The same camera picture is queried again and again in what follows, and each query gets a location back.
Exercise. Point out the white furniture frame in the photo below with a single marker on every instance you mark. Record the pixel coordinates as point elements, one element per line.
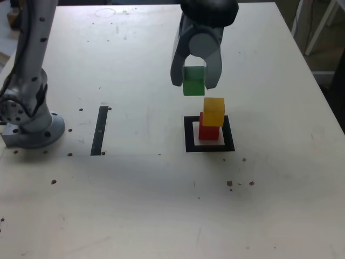
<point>320,27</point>

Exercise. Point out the yellow cube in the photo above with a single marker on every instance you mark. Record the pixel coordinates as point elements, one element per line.
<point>213,113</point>

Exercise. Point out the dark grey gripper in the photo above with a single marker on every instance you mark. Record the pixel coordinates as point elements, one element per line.
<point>213,31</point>

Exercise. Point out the red cube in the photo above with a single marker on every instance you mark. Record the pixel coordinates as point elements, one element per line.
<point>208,133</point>

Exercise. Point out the black tape square outline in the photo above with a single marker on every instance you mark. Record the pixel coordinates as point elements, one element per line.
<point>188,140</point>

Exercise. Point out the black tape strip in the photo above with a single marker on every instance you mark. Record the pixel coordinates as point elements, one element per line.
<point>99,129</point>

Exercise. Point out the green cube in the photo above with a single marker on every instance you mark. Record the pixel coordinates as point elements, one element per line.
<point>192,86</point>

